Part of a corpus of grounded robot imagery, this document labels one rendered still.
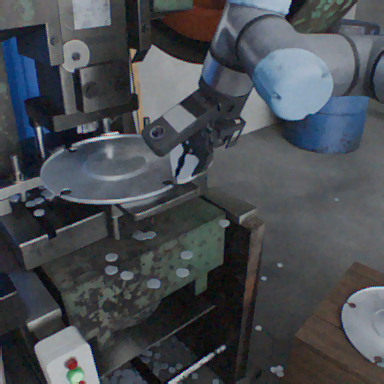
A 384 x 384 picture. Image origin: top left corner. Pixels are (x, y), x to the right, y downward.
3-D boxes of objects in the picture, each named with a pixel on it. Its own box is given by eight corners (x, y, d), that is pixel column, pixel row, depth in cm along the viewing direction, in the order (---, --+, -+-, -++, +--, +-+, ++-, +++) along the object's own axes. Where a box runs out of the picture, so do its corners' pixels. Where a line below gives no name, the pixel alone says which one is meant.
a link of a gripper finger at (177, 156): (196, 173, 73) (213, 137, 66) (172, 183, 69) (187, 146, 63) (186, 162, 74) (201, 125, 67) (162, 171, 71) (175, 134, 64)
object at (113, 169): (113, 129, 94) (113, 125, 93) (217, 156, 80) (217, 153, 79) (11, 175, 73) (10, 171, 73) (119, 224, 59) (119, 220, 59)
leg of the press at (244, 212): (261, 375, 121) (305, 97, 76) (236, 396, 114) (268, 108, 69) (112, 244, 181) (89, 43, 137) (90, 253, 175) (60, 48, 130)
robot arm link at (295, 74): (373, 66, 39) (323, 14, 45) (281, 68, 36) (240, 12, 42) (346, 121, 45) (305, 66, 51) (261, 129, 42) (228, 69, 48)
